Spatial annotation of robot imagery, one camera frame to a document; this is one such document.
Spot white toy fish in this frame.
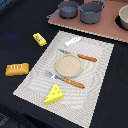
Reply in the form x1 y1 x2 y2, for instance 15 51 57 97
65 37 81 47

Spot yellow cheese wedge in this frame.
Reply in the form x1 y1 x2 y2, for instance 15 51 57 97
44 84 64 105

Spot yellow butter box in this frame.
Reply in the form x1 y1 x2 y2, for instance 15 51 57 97
33 33 47 46

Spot orange bread loaf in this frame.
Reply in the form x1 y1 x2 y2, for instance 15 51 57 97
5 63 29 76

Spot round beige plate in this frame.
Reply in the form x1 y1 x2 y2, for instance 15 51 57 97
55 54 83 78

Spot woven beige placemat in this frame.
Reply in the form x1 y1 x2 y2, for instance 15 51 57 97
13 31 114 128

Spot small grey pot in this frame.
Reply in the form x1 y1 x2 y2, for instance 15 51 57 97
47 1 78 18

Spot brown wooden tray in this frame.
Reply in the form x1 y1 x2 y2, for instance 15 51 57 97
48 0 128 43

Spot large grey pot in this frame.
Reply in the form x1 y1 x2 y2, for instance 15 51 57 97
79 0 105 24

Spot beige bowl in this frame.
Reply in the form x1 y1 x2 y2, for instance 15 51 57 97
119 5 128 30

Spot fork with wooden handle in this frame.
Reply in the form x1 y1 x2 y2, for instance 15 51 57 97
44 70 85 88

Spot knife with wooden handle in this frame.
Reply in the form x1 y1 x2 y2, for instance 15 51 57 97
58 49 97 62

